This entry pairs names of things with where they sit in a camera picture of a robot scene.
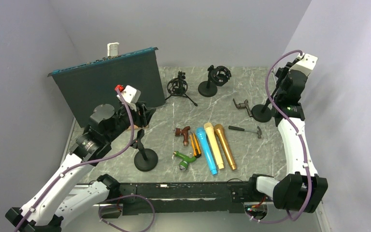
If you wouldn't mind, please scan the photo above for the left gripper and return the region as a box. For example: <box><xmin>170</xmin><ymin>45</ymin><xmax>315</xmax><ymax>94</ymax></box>
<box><xmin>106</xmin><ymin>101</ymin><xmax>157</xmax><ymax>143</ymax></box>

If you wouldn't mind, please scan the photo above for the black tripod shock mount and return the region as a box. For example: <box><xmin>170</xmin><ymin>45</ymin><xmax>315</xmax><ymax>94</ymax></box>
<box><xmin>165</xmin><ymin>71</ymin><xmax>198</xmax><ymax>106</ymax></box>

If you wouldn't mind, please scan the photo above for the black clip mic stand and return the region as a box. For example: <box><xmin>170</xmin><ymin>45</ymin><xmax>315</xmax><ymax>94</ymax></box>
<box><xmin>251</xmin><ymin>67</ymin><xmax>285</xmax><ymax>123</ymax></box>

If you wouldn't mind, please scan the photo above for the black round base stand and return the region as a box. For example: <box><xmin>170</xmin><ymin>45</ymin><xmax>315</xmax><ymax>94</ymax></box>
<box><xmin>130</xmin><ymin>129</ymin><xmax>158</xmax><ymax>172</ymax></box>

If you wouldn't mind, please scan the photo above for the blue microphone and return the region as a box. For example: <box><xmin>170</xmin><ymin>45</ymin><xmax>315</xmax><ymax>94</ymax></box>
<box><xmin>196</xmin><ymin>127</ymin><xmax>218</xmax><ymax>175</ymax></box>

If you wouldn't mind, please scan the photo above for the cream microphone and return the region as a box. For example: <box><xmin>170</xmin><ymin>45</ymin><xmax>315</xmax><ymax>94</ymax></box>
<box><xmin>203</xmin><ymin>122</ymin><xmax>225</xmax><ymax>170</ymax></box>

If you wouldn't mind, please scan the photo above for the gold brown microphone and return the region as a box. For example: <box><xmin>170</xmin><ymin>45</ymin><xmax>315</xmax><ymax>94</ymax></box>
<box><xmin>214</xmin><ymin>124</ymin><xmax>237</xmax><ymax>171</ymax></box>

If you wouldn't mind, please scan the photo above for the black shock mount stand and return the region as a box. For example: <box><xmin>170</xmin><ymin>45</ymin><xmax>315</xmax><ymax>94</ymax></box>
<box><xmin>198</xmin><ymin>65</ymin><xmax>232</xmax><ymax>97</ymax></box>

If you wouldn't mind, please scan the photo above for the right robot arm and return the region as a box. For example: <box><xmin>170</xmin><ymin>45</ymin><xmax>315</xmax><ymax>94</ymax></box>
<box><xmin>247</xmin><ymin>66</ymin><xmax>328</xmax><ymax>213</ymax></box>

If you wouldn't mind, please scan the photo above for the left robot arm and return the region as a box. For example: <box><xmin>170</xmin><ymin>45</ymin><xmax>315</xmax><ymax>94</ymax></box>
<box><xmin>5</xmin><ymin>102</ymin><xmax>156</xmax><ymax>232</ymax></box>

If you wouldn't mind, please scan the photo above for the wooden board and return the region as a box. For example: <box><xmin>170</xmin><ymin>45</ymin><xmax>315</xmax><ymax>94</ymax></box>
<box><xmin>127</xmin><ymin>125</ymin><xmax>149</xmax><ymax>131</ymax></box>

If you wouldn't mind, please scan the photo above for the dark teal rack unit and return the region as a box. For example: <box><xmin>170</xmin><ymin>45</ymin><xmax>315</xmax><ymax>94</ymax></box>
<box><xmin>48</xmin><ymin>47</ymin><xmax>166</xmax><ymax>127</ymax></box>

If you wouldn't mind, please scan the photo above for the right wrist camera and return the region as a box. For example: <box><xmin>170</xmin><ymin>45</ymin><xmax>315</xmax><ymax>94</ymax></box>
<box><xmin>294</xmin><ymin>54</ymin><xmax>318</xmax><ymax>77</ymax></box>

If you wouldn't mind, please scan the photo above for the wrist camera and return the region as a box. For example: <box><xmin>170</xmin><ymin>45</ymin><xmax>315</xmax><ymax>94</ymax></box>
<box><xmin>114</xmin><ymin>85</ymin><xmax>141</xmax><ymax>112</ymax></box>
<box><xmin>294</xmin><ymin>54</ymin><xmax>318</xmax><ymax>77</ymax></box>

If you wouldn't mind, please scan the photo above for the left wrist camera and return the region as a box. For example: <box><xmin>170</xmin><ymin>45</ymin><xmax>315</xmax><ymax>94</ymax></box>
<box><xmin>114</xmin><ymin>85</ymin><xmax>141</xmax><ymax>112</ymax></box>

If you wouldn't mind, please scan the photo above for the brown wooden handle tool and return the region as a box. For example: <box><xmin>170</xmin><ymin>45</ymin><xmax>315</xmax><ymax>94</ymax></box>
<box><xmin>173</xmin><ymin>126</ymin><xmax>191</xmax><ymax>146</ymax></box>

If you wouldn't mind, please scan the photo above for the green handle tool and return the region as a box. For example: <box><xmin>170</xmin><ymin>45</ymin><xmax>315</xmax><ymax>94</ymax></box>
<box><xmin>172</xmin><ymin>151</ymin><xmax>197</xmax><ymax>171</ymax></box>

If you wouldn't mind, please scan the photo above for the white bracket behind rack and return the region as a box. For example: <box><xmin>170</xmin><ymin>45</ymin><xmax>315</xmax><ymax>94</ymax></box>
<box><xmin>107</xmin><ymin>42</ymin><xmax>119</xmax><ymax>57</ymax></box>

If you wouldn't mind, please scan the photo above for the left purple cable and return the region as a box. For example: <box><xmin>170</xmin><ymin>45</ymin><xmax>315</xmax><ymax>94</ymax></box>
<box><xmin>13</xmin><ymin>89</ymin><xmax>136</xmax><ymax>232</ymax></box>

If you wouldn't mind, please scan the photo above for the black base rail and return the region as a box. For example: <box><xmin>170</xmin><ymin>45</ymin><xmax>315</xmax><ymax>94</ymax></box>
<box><xmin>100</xmin><ymin>178</ymin><xmax>271</xmax><ymax>216</ymax></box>

